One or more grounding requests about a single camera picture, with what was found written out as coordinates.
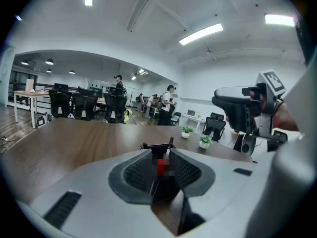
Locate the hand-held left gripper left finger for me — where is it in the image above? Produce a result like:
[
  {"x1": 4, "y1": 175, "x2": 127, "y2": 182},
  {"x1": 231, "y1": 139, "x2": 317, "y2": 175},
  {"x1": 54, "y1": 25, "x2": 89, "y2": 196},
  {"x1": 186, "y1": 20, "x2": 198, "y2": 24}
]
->
[{"x1": 29, "y1": 149, "x2": 179, "y2": 238}]

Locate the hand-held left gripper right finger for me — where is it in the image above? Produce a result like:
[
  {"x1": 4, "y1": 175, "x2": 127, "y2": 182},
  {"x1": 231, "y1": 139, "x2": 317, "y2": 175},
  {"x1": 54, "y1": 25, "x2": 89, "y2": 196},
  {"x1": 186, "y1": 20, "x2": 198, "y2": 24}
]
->
[{"x1": 170, "y1": 148, "x2": 263, "y2": 238}]

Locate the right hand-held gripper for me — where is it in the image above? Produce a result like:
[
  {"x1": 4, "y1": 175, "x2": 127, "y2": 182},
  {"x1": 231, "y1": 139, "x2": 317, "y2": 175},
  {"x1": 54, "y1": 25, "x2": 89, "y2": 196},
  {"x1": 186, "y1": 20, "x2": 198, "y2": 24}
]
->
[{"x1": 212, "y1": 69, "x2": 288, "y2": 143}]

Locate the small dark red object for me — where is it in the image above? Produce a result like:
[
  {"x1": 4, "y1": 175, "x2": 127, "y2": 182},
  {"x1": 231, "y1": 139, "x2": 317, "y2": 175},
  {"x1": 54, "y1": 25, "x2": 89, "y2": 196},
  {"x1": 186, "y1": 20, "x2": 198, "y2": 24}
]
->
[{"x1": 157, "y1": 158, "x2": 171, "y2": 178}]

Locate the black square pen holder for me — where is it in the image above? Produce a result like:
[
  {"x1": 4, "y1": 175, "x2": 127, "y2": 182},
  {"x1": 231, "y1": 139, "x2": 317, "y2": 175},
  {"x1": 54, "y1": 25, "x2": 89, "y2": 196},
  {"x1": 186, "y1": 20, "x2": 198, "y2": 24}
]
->
[{"x1": 140, "y1": 142, "x2": 181, "y2": 204}]

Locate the person's right forearm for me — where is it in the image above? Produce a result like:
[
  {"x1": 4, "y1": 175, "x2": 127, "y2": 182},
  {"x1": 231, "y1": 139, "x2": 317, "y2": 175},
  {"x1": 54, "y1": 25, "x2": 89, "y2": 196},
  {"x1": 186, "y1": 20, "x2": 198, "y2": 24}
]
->
[{"x1": 272, "y1": 102, "x2": 299, "y2": 132}]

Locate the black mesh office chair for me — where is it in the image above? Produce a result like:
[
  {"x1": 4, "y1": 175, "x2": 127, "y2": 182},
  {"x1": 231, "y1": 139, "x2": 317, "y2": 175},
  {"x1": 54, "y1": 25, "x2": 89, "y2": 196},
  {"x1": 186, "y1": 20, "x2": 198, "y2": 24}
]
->
[{"x1": 202, "y1": 112, "x2": 227, "y2": 143}]

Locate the grey oval seat shell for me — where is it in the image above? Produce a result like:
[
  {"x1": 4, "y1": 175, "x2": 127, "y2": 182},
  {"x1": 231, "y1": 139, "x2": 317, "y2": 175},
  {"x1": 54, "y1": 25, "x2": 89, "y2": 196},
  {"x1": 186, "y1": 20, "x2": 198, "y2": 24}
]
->
[{"x1": 233, "y1": 132, "x2": 259, "y2": 157}]

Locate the small potted plant white pot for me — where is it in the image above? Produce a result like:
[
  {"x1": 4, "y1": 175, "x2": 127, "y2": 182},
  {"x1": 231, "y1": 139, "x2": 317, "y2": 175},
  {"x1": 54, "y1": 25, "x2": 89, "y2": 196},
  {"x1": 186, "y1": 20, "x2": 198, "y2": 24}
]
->
[
  {"x1": 181, "y1": 125, "x2": 195, "y2": 139},
  {"x1": 198, "y1": 134, "x2": 214, "y2": 150}
]

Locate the black folding chair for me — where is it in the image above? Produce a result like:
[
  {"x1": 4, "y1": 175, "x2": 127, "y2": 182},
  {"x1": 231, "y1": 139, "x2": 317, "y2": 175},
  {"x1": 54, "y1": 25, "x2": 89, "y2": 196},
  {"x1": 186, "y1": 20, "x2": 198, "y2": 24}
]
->
[{"x1": 170, "y1": 112, "x2": 182, "y2": 126}]

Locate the yellow bag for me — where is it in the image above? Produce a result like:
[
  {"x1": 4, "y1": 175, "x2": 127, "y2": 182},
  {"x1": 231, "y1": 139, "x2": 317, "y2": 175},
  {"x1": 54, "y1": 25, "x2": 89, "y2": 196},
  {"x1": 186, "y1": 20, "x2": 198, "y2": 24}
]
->
[{"x1": 123, "y1": 109, "x2": 134, "y2": 123}]

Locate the idle grey gripper device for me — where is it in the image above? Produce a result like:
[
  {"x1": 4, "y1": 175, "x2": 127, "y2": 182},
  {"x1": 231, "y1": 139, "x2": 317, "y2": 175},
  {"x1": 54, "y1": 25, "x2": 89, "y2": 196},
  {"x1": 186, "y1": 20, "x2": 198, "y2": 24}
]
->
[{"x1": 35, "y1": 115, "x2": 51, "y2": 129}]

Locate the wooden desk with white legs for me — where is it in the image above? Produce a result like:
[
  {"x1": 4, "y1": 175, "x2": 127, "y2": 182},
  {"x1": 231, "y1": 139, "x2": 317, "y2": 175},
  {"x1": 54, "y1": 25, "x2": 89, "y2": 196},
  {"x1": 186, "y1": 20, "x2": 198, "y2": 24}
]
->
[{"x1": 13, "y1": 90, "x2": 52, "y2": 129}]

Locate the black metal railing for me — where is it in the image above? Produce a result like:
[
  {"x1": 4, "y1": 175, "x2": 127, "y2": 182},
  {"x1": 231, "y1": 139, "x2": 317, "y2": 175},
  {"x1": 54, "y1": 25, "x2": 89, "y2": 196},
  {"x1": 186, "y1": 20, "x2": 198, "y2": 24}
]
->
[{"x1": 9, "y1": 70, "x2": 38, "y2": 101}]

